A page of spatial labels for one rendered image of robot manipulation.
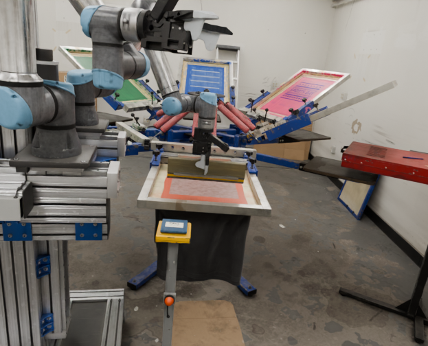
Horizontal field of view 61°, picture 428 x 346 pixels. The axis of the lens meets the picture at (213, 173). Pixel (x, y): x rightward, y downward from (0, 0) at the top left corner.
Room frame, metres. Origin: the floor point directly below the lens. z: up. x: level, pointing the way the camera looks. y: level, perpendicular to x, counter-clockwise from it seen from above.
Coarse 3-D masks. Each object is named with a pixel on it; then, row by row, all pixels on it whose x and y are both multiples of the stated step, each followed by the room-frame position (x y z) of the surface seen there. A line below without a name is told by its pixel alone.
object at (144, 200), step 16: (224, 160) 2.19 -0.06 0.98; (256, 176) 1.89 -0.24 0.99; (144, 192) 1.51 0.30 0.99; (256, 192) 1.65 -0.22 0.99; (160, 208) 1.43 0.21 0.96; (176, 208) 1.43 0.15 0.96; (192, 208) 1.43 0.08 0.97; (208, 208) 1.44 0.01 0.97; (224, 208) 1.44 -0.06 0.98; (240, 208) 1.45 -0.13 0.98; (256, 208) 1.45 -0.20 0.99
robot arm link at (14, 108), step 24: (0, 0) 0.95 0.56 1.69; (24, 0) 0.97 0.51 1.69; (0, 24) 0.96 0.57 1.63; (24, 24) 0.97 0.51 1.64; (0, 48) 0.96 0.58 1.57; (24, 48) 0.97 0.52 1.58; (0, 72) 0.97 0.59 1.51; (24, 72) 0.96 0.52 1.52; (0, 96) 0.93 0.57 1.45; (24, 96) 0.95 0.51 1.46; (48, 96) 1.03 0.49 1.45; (0, 120) 0.94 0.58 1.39; (24, 120) 0.93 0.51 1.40; (48, 120) 1.04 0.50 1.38
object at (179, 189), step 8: (168, 184) 1.73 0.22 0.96; (176, 184) 1.74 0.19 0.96; (184, 184) 1.76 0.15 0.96; (192, 184) 1.77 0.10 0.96; (200, 184) 1.78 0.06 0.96; (168, 192) 1.62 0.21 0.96; (176, 192) 1.63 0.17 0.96; (184, 192) 1.64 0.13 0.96; (192, 192) 1.65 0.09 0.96; (200, 192) 1.66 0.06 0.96; (200, 200) 1.56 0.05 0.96
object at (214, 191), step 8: (208, 184) 1.79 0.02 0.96; (216, 184) 1.80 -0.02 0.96; (224, 184) 1.82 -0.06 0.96; (232, 184) 1.83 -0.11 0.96; (240, 184) 1.84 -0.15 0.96; (208, 192) 1.67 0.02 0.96; (216, 192) 1.68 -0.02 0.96; (224, 192) 1.69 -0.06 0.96; (232, 192) 1.70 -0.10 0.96; (240, 192) 1.72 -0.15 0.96; (208, 200) 1.57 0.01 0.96; (216, 200) 1.58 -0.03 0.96; (224, 200) 1.59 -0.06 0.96; (232, 200) 1.60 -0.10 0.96; (240, 200) 1.61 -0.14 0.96
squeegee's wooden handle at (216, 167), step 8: (168, 160) 1.56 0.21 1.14; (176, 160) 1.56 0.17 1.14; (184, 160) 1.56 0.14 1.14; (192, 160) 1.57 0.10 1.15; (200, 160) 1.57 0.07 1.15; (168, 168) 1.56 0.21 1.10; (176, 168) 1.56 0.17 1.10; (184, 168) 1.56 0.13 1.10; (192, 168) 1.56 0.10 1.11; (200, 168) 1.57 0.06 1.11; (208, 168) 1.57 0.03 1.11; (216, 168) 1.57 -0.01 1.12; (224, 168) 1.57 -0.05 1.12; (232, 168) 1.58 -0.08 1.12; (240, 168) 1.58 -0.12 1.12; (232, 176) 1.58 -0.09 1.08; (240, 176) 1.58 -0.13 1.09
